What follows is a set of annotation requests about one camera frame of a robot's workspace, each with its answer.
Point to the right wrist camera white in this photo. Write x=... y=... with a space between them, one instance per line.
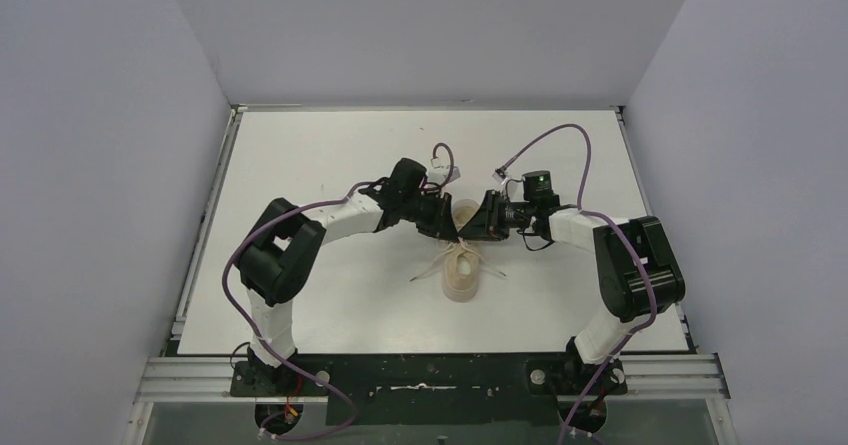
x=503 y=178

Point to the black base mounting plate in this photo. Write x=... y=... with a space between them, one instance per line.
x=539 y=389

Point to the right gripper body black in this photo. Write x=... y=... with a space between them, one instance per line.
x=493 y=213

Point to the beige lace sneaker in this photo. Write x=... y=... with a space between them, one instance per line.
x=464 y=292

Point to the cream shoelace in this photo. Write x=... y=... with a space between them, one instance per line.
x=460 y=263

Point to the aluminium frame rail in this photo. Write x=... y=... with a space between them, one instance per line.
x=656 y=379

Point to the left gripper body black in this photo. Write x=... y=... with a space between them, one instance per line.
x=427 y=213

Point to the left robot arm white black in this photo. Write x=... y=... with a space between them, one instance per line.
x=277 y=257

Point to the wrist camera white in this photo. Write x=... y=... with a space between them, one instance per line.
x=503 y=178
x=439 y=175

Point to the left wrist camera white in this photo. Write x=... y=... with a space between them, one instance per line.
x=439 y=175

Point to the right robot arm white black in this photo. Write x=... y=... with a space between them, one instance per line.
x=638 y=275

